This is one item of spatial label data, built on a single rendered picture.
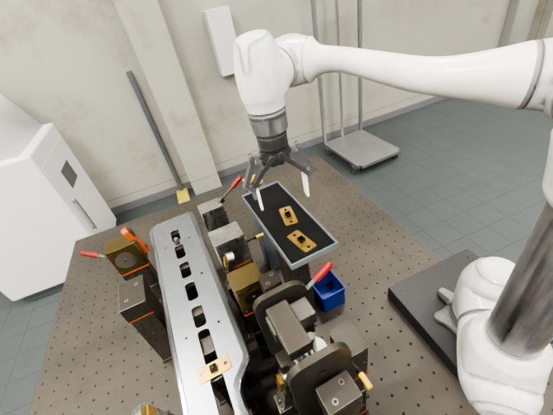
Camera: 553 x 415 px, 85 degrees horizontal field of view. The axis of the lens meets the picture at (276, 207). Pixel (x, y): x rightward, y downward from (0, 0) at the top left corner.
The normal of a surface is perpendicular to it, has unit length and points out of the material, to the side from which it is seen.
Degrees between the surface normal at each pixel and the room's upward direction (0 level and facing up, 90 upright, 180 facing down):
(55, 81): 90
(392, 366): 0
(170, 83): 90
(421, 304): 2
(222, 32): 90
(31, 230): 90
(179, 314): 0
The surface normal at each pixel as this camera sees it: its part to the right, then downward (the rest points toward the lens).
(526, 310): -0.80, 0.49
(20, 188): 0.36, 0.52
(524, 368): -0.21, 0.03
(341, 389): -0.18, -0.77
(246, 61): -0.43, 0.50
